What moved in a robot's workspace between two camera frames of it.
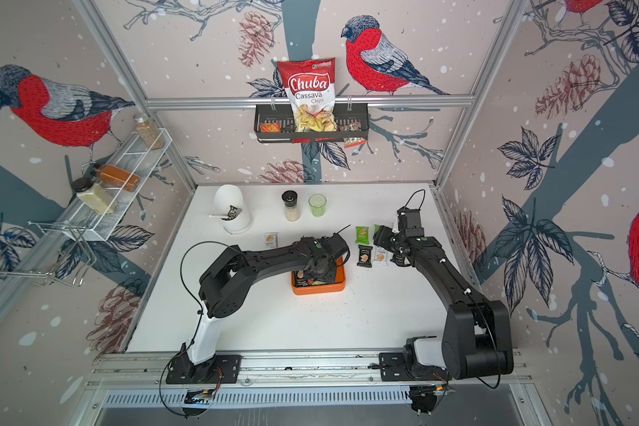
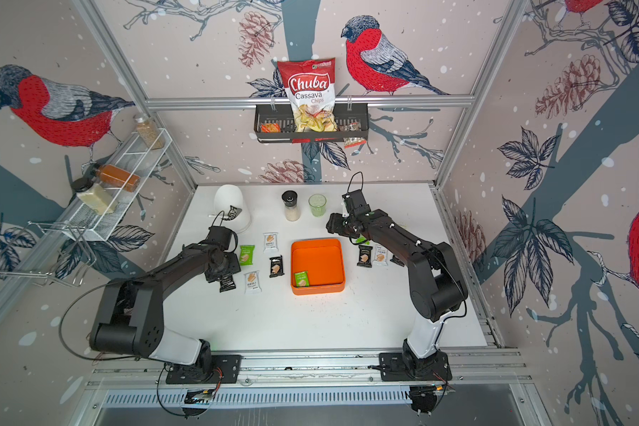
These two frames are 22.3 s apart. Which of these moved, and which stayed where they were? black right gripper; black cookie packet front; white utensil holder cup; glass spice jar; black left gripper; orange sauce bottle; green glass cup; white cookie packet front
Moved: black left gripper; black right gripper; black cookie packet front
Stayed: white cookie packet front; white utensil holder cup; glass spice jar; green glass cup; orange sauce bottle
